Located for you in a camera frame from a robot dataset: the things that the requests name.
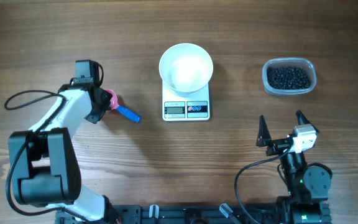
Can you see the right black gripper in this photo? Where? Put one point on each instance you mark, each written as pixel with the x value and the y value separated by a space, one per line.
pixel 263 139

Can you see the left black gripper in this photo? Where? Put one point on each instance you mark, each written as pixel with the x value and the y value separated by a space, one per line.
pixel 106 98

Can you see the pink scoop blue handle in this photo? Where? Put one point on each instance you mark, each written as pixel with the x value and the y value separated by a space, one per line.
pixel 114 105

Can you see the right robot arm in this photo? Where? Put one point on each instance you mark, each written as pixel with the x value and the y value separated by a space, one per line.
pixel 307 184

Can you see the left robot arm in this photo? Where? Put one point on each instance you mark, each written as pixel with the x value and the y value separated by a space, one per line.
pixel 44 174

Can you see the white digital kitchen scale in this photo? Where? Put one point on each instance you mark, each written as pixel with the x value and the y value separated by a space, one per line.
pixel 192 107

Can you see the white bowl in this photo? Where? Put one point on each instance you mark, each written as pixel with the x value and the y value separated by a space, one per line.
pixel 185 68

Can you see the black beans pile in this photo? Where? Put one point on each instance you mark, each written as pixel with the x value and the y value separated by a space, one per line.
pixel 288 78

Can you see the clear plastic container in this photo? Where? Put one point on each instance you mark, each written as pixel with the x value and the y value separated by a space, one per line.
pixel 289 62

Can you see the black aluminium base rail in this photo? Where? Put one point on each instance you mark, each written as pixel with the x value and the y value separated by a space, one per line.
pixel 262 213

